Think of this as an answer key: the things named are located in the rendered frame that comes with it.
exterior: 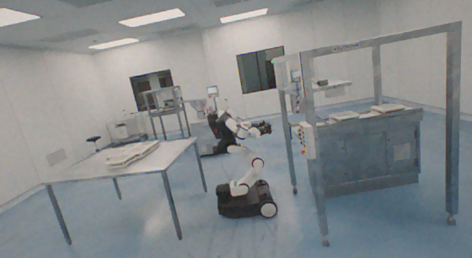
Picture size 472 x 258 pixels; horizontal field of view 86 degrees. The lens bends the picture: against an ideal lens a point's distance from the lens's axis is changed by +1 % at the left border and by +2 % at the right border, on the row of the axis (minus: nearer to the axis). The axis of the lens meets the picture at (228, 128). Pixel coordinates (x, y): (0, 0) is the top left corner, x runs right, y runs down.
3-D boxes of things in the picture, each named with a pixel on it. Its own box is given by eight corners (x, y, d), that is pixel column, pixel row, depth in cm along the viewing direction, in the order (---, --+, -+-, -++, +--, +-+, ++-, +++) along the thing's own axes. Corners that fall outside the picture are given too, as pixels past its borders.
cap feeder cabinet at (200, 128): (197, 158, 518) (189, 123, 501) (201, 150, 573) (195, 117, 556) (227, 154, 510) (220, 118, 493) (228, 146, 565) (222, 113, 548)
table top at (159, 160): (41, 185, 281) (40, 182, 280) (105, 151, 385) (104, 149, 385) (164, 172, 248) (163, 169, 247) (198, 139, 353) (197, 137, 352)
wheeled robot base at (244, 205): (218, 223, 280) (212, 196, 273) (219, 200, 331) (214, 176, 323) (276, 213, 279) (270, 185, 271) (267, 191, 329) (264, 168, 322)
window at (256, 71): (242, 94, 761) (235, 55, 735) (242, 94, 762) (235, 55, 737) (288, 86, 745) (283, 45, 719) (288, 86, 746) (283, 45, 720)
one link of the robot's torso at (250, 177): (235, 193, 290) (254, 158, 281) (234, 185, 309) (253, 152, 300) (247, 198, 292) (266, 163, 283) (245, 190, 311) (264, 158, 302)
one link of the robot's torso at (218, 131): (211, 144, 269) (205, 112, 261) (213, 137, 302) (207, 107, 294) (239, 139, 268) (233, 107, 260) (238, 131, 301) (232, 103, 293)
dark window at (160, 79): (138, 112, 799) (128, 77, 775) (138, 112, 801) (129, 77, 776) (178, 104, 784) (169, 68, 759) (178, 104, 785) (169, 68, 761)
